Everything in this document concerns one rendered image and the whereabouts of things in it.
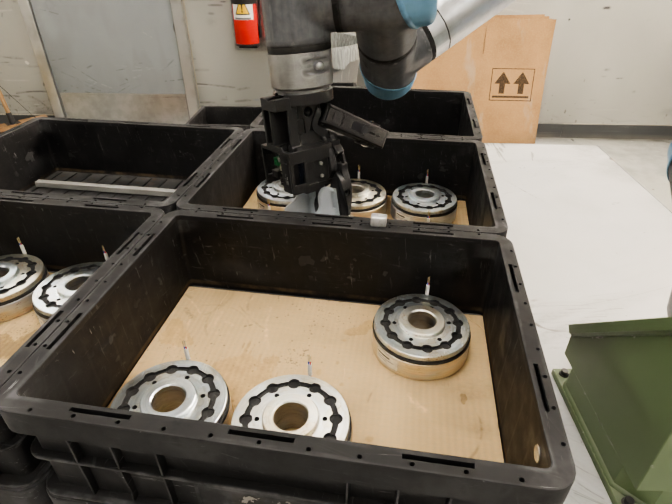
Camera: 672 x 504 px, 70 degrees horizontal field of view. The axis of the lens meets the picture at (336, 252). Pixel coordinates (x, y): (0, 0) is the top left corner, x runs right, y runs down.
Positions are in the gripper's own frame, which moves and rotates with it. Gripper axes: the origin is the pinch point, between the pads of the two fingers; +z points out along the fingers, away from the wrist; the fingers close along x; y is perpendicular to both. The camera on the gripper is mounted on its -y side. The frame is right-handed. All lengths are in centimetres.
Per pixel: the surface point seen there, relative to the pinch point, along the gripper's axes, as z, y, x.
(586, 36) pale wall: 4, -294, -128
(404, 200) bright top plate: -0.8, -14.2, 0.1
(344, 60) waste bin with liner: 1, -139, -182
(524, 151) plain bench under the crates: 12, -85, -26
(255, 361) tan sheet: 3.9, 19.7, 13.2
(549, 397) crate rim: -3.0, 8.2, 38.9
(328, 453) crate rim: -3.8, 23.5, 33.2
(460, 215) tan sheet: 2.9, -22.2, 4.5
